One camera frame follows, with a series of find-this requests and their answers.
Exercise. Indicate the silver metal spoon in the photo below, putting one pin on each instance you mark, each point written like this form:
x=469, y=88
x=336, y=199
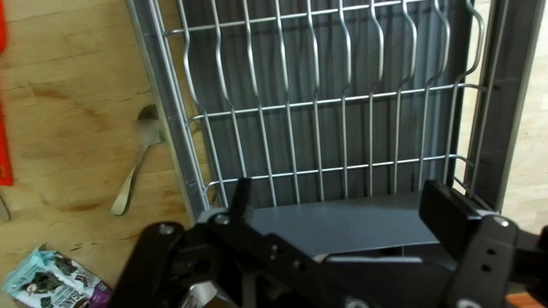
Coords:
x=133, y=173

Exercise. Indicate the seaweed snack packet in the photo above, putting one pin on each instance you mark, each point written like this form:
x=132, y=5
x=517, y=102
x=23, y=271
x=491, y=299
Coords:
x=51, y=282

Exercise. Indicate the red plastic board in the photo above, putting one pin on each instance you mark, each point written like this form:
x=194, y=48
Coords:
x=3, y=145

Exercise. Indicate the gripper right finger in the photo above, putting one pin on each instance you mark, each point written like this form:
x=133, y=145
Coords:
x=483, y=256

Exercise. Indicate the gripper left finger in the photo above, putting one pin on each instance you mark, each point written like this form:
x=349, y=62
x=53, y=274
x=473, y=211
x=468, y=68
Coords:
x=162, y=261

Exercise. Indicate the grey dish rack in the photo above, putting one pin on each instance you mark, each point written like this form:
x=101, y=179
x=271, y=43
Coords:
x=325, y=128

